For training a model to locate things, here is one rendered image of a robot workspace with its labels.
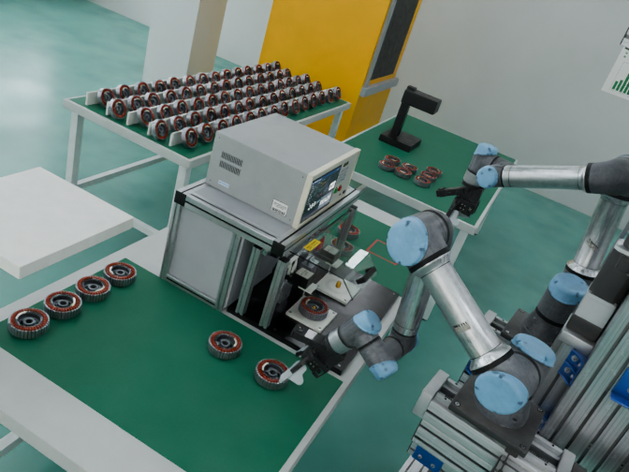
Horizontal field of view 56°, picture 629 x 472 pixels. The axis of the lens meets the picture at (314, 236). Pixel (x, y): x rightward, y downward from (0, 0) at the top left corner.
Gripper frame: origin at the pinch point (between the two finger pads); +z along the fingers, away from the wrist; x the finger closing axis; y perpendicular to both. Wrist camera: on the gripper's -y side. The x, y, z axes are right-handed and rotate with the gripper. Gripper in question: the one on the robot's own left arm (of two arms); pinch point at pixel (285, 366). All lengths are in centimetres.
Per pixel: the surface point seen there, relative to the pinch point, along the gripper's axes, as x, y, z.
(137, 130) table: 132, -121, 78
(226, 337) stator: 5.7, -17.8, 15.8
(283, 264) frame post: 19.2, -24.2, -11.4
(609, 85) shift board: 558, 92, -116
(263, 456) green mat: -29.0, 9.5, 2.8
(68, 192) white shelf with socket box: -19, -80, 2
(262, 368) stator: -1.6, -4.1, 6.3
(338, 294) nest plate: 57, 3, 3
